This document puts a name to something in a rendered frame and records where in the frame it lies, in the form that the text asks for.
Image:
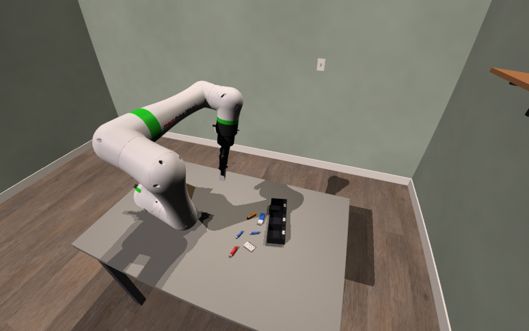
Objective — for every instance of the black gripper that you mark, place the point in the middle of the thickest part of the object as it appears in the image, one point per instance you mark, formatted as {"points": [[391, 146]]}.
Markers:
{"points": [[225, 143]]}

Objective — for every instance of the black rack of bins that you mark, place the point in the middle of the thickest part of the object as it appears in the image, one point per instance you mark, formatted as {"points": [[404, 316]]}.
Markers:
{"points": [[277, 221]]}

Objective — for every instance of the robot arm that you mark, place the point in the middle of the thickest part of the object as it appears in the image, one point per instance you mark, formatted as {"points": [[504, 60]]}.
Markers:
{"points": [[128, 143]]}

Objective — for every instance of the white domino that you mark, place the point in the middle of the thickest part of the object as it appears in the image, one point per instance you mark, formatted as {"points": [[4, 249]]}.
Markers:
{"points": [[249, 246]]}

